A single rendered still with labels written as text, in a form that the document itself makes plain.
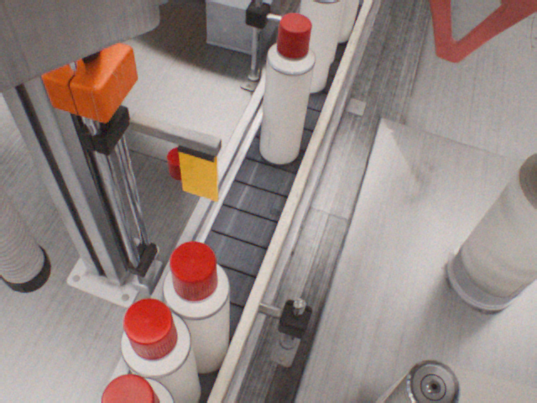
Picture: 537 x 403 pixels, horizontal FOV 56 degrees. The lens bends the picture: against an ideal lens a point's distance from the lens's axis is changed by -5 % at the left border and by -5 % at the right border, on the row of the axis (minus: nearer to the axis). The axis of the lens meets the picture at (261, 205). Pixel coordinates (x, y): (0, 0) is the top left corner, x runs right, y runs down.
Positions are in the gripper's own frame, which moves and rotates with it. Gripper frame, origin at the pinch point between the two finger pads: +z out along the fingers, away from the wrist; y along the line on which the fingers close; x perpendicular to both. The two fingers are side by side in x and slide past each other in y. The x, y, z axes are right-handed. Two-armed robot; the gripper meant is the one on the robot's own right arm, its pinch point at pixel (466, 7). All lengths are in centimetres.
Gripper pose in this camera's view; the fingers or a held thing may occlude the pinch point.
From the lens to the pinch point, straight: 38.9
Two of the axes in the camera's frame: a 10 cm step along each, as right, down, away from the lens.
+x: -9.1, -3.8, 1.8
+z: -0.6, 5.3, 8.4
